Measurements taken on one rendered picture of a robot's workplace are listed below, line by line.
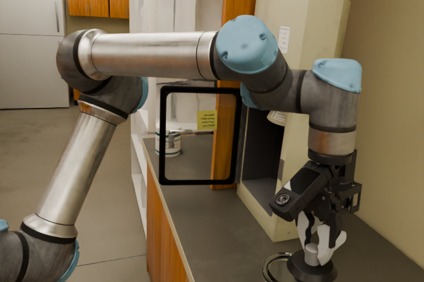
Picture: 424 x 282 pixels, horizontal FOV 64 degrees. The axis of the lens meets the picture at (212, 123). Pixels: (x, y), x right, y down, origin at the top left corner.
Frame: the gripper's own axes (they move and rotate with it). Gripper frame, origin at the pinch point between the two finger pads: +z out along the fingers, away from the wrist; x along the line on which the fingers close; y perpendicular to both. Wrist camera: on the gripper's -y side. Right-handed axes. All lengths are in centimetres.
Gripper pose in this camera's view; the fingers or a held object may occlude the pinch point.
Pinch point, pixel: (312, 254)
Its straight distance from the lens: 69.1
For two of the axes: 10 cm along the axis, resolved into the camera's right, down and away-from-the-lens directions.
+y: 8.5, -1.5, 5.0
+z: 0.1, 9.6, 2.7
